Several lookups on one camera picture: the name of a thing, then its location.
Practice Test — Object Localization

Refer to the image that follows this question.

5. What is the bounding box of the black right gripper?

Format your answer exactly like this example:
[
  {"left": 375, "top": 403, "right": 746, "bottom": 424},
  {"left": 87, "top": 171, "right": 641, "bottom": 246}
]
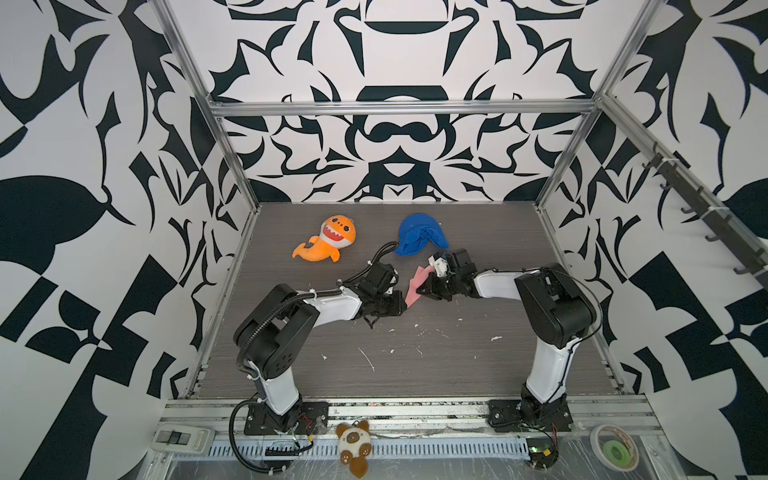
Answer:
[{"left": 416, "top": 272, "right": 463, "bottom": 301}]

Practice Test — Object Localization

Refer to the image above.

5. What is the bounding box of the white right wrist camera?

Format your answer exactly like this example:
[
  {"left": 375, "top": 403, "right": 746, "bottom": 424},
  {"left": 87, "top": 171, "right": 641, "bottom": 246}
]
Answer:
[{"left": 428, "top": 255, "right": 450, "bottom": 278}]

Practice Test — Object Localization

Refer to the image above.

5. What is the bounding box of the brown white plush toy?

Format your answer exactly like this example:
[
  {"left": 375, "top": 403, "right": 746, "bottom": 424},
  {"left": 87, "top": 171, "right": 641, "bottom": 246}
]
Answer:
[{"left": 335, "top": 419, "right": 373, "bottom": 479}]

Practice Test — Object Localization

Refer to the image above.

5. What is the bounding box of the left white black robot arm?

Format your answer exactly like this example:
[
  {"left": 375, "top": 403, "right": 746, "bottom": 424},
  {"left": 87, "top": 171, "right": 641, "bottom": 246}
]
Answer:
[{"left": 233, "top": 261, "right": 406, "bottom": 435}]

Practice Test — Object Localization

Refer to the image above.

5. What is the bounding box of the small electronics board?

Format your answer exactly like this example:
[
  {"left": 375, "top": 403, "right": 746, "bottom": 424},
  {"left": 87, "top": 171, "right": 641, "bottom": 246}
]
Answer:
[{"left": 526, "top": 437, "right": 559, "bottom": 471}]

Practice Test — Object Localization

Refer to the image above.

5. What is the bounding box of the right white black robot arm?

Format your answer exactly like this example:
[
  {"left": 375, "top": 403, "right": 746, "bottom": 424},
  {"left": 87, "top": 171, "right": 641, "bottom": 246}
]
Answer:
[{"left": 406, "top": 249, "right": 601, "bottom": 432}]

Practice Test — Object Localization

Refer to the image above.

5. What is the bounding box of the orange shark plush toy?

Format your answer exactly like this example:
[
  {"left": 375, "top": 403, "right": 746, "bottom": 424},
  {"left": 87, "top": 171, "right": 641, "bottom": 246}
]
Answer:
[{"left": 292, "top": 215, "right": 357, "bottom": 262}]

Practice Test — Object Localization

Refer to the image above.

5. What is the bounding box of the blue cloth cap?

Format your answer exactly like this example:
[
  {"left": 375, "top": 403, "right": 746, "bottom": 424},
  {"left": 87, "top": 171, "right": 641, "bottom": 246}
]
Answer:
[{"left": 395, "top": 213, "right": 450, "bottom": 257}]

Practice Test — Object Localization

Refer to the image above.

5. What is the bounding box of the black hook rail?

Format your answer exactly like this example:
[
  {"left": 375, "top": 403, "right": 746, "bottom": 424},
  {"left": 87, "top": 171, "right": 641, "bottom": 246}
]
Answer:
[{"left": 640, "top": 142, "right": 767, "bottom": 289}]

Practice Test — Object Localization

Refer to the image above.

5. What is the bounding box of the white switch box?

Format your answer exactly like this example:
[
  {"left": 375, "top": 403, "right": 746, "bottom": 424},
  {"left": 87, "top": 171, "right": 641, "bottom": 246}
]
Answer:
[{"left": 150, "top": 423, "right": 216, "bottom": 455}]

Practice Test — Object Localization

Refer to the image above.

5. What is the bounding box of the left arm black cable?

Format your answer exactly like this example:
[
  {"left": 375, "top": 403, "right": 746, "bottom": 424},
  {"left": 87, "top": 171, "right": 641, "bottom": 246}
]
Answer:
[{"left": 227, "top": 397, "right": 316, "bottom": 476}]

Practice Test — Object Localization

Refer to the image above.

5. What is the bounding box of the pink paper sheet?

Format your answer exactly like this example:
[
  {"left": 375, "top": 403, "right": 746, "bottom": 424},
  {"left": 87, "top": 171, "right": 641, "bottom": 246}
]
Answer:
[{"left": 405, "top": 266, "right": 435, "bottom": 308}]

